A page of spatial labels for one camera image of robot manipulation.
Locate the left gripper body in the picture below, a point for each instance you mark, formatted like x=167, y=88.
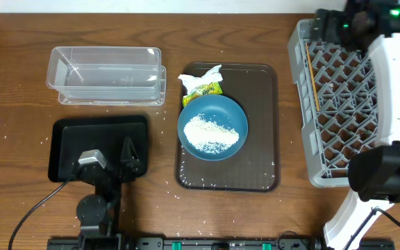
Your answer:
x=121, y=178

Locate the wooden chopstick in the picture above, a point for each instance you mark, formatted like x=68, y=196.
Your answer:
x=317, y=105

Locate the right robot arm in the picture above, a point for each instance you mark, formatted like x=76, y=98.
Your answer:
x=372, y=27

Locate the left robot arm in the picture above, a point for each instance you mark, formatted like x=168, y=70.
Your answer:
x=97, y=212

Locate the grey dishwasher rack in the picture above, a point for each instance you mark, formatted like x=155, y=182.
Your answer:
x=346, y=123

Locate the black plastic tray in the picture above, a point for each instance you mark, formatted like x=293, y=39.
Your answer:
x=72, y=136

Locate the white rice pile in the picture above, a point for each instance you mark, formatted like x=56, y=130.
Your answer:
x=207, y=136

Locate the clear plastic bin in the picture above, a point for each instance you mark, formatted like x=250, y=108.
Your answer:
x=110, y=75

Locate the brown serving tray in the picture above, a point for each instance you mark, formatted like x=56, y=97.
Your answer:
x=256, y=166

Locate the yellow green snack wrapper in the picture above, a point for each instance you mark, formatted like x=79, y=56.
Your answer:
x=211, y=88

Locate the crumpled white tissue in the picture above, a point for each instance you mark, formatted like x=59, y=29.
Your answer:
x=192, y=82

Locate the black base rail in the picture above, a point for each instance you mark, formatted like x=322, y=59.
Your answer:
x=156, y=243

